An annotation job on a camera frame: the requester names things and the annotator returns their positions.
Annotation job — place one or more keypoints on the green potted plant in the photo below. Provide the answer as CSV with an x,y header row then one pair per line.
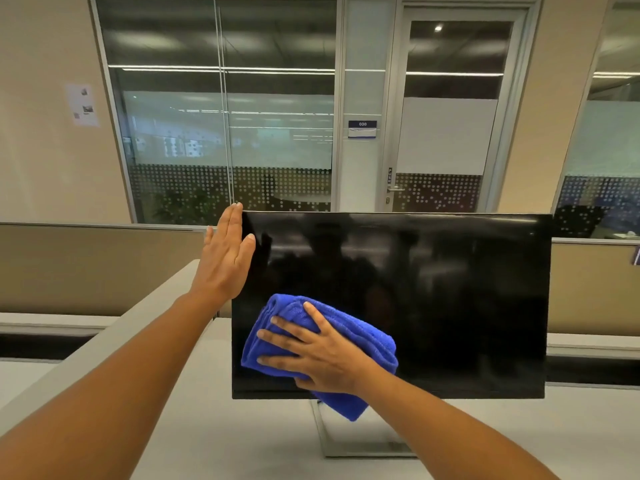
x,y
185,207

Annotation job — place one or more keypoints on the blue microfibre cloth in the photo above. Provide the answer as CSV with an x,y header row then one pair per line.
x,y
360,334

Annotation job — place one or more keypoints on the person's right hand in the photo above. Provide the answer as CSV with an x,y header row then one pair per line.
x,y
325,359

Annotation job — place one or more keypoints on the person's left hand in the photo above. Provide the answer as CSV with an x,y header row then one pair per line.
x,y
225,264

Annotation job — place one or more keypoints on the black Dell monitor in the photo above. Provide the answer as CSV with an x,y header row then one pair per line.
x,y
450,304

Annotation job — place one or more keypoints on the beige partition panel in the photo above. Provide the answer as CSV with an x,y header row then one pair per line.
x,y
100,269
590,289

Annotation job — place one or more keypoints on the glass door silver frame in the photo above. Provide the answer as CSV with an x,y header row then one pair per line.
x,y
450,134

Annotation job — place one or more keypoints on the white paper notice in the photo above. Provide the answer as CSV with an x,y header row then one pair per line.
x,y
82,105

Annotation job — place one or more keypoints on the person's right forearm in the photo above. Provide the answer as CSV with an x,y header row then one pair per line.
x,y
450,429

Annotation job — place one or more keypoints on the blue white room sign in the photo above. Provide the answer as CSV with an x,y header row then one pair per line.
x,y
362,129

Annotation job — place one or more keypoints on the dotted frosted glass window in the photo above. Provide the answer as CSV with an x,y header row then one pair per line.
x,y
605,144
170,119

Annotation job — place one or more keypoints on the blue number label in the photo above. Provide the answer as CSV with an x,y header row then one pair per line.
x,y
636,256

